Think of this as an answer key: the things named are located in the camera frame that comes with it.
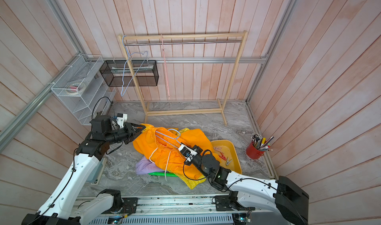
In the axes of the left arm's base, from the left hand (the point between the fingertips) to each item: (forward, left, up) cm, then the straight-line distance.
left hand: (145, 130), depth 71 cm
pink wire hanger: (+53, -4, 0) cm, 53 cm away
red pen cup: (-2, -60, -15) cm, 62 cm away
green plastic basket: (-16, -8, -17) cm, 24 cm away
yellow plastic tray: (+1, -44, -26) cm, 52 cm away
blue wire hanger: (-3, -13, 0) cm, 13 cm away
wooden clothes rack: (+33, -7, -24) cm, 41 cm away
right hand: (-3, -19, -5) cm, 20 cm away
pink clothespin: (+2, -40, -26) cm, 48 cm away
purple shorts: (-12, +1, -16) cm, 20 cm away
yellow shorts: (-21, -23, -13) cm, 34 cm away
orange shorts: (-5, -7, -8) cm, 12 cm away
